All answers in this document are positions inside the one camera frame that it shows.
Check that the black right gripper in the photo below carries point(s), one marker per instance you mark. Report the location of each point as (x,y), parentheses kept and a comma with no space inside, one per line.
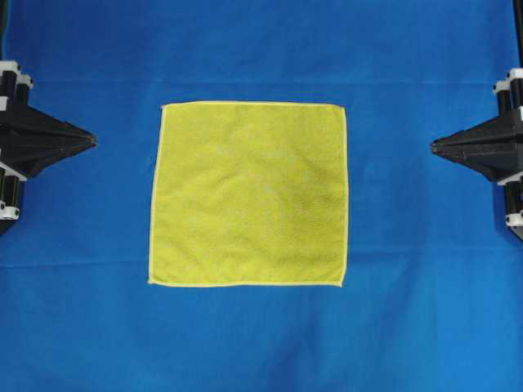
(506,128)

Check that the blue table cloth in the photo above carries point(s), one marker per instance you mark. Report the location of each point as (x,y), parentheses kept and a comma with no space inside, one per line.
(432,299)

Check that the yellow-green microfiber towel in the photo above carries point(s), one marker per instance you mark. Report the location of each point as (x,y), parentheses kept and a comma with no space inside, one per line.
(250,193)

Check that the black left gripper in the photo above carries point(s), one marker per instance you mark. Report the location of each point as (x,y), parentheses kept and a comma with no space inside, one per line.
(28,162)

